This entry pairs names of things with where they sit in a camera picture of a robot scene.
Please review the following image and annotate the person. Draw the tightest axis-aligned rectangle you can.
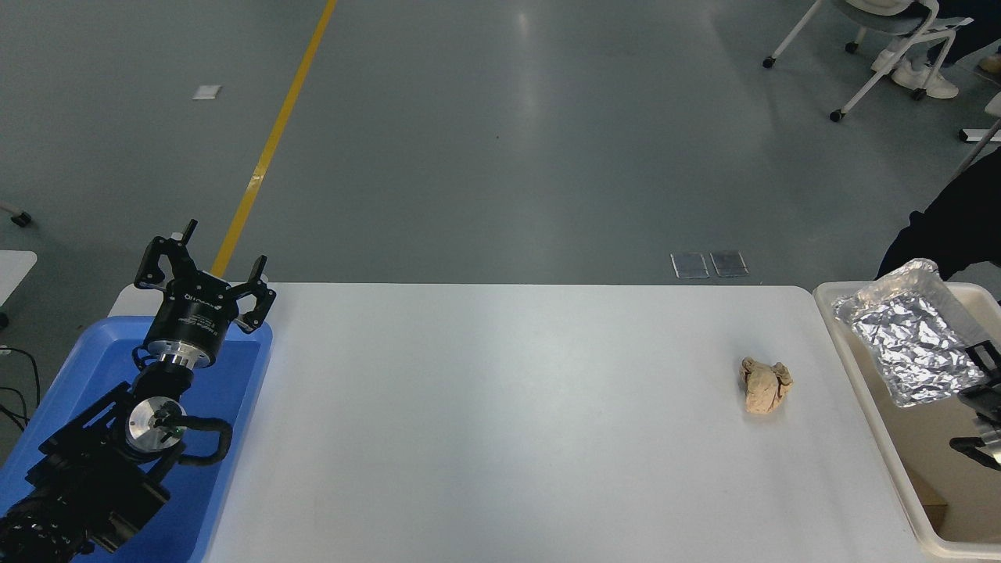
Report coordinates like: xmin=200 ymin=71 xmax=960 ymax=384
xmin=870 ymin=0 xmax=1001 ymax=101

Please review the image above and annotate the rectangular foil tray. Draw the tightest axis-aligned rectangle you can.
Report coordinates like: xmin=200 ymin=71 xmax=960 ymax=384
xmin=831 ymin=259 xmax=988 ymax=409

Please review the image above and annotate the black cable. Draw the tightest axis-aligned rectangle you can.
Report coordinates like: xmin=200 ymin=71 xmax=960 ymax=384
xmin=0 ymin=386 xmax=30 ymax=433
xmin=0 ymin=345 xmax=40 ymax=409

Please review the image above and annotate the blue plastic tray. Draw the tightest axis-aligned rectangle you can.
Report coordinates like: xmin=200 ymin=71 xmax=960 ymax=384
xmin=0 ymin=316 xmax=274 ymax=563

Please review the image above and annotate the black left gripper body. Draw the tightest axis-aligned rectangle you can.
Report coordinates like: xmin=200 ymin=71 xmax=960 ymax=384
xmin=144 ymin=274 xmax=240 ymax=363

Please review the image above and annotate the crumpled tan paper ball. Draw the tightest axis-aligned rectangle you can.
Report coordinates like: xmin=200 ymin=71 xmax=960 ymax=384
xmin=740 ymin=357 xmax=794 ymax=414

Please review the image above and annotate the white side table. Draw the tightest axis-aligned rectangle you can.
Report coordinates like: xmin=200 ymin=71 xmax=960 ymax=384
xmin=0 ymin=250 xmax=38 ymax=329

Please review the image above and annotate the large pale plastic bin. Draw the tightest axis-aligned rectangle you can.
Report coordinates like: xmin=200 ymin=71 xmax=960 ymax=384
xmin=813 ymin=280 xmax=1001 ymax=561

